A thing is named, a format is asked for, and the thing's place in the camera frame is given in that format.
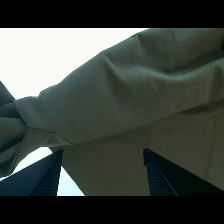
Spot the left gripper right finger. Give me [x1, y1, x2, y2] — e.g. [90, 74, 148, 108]
[143, 148, 224, 197]

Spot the brown T-shirt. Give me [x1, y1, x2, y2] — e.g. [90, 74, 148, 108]
[0, 28, 224, 197]

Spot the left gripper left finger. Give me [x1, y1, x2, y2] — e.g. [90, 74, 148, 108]
[0, 148, 64, 197]

